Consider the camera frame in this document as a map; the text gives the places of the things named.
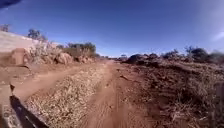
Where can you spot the dark rock mound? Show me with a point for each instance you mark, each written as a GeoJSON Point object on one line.
{"type": "Point", "coordinates": [135, 59]}

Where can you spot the group of green bushes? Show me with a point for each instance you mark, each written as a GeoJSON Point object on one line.
{"type": "Point", "coordinates": [80, 49]}

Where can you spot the red dirt track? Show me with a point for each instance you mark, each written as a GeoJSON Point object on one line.
{"type": "Point", "coordinates": [106, 100]}

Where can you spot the row of reddish boulders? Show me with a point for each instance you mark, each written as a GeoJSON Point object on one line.
{"type": "Point", "coordinates": [63, 58]}

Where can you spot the dry grass strip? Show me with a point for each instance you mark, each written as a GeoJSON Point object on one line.
{"type": "Point", "coordinates": [66, 100]}

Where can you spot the rough red earth ground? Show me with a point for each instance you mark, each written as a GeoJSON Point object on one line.
{"type": "Point", "coordinates": [186, 93]}

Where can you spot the tree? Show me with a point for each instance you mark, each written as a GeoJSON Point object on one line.
{"type": "Point", "coordinates": [33, 33]}

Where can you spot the group of dark bushes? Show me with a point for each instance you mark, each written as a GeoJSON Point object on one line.
{"type": "Point", "coordinates": [200, 55]}

